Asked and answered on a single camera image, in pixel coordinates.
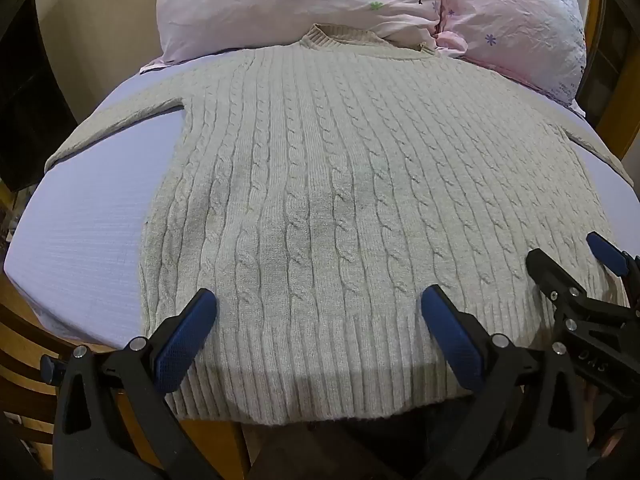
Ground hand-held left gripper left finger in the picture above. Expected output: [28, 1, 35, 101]
[42, 288, 222, 480]

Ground lavender bed sheet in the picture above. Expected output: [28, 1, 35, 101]
[4, 50, 640, 357]

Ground beige cable-knit sweater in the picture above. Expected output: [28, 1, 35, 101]
[44, 23, 635, 427]

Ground wooden headboard post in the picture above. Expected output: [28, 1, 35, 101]
[582, 0, 640, 162]

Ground pink floral pillow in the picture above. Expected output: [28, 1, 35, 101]
[156, 0, 447, 65]
[436, 0, 587, 108]

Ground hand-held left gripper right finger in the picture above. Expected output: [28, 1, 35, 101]
[414, 284, 597, 480]

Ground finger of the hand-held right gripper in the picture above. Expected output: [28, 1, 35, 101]
[586, 232, 640, 282]
[526, 248, 590, 312]

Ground wooden bed frame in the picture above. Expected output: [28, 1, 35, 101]
[0, 180, 251, 480]

